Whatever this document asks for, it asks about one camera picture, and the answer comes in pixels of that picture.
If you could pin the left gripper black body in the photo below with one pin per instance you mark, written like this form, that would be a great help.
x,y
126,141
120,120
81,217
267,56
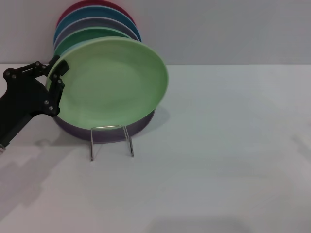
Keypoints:
x,y
22,102

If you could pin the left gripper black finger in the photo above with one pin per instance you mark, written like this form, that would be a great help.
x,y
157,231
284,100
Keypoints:
x,y
55,94
26,70

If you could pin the light green plate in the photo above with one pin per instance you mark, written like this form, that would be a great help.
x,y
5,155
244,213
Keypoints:
x,y
109,82

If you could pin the teal plate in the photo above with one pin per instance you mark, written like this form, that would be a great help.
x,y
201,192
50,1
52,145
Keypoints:
x,y
71,48

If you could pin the dark green plate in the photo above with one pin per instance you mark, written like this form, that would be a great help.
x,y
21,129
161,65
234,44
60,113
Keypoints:
x,y
82,35

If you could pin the lilac purple plate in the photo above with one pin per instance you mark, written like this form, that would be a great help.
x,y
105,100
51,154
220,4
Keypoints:
x,y
109,136

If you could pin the greyish lavender plate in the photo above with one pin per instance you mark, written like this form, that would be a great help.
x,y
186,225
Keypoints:
x,y
77,25

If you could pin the blue plate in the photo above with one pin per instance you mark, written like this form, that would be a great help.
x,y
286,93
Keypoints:
x,y
77,14

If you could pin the red plate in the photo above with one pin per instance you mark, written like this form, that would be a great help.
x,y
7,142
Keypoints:
x,y
73,7

